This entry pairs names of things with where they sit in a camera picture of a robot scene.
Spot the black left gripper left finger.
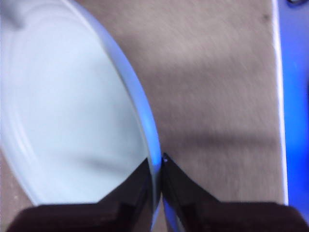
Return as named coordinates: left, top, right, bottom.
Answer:
left=7, top=157, right=155, bottom=232

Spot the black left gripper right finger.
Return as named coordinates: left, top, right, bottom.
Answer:
left=161, top=152, right=309, bottom=232

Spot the green round plate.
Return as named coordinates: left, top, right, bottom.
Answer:
left=0, top=0, right=162, bottom=232

